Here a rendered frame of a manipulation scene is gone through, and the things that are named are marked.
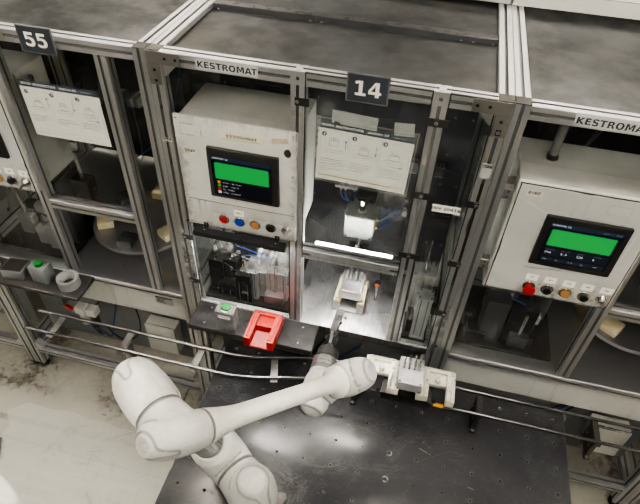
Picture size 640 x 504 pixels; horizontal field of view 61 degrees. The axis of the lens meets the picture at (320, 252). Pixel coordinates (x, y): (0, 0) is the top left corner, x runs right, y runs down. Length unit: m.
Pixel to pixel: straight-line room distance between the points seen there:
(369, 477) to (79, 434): 1.67
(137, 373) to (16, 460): 1.86
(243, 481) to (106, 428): 1.46
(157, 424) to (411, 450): 1.19
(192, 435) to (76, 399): 2.00
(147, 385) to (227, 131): 0.82
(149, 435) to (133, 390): 0.15
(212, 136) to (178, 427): 0.92
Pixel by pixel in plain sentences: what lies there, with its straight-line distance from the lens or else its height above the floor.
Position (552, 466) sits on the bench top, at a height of 0.68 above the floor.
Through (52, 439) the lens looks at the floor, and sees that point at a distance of 3.33.
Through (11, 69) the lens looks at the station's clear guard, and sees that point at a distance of 2.19.
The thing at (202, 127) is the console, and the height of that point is 1.80.
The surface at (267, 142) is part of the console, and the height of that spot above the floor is 1.78.
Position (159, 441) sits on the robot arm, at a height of 1.49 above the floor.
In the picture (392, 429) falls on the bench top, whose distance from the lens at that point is 2.37.
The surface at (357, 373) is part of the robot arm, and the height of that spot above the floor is 1.34.
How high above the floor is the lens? 2.73
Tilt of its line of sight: 43 degrees down
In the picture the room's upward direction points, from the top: 3 degrees clockwise
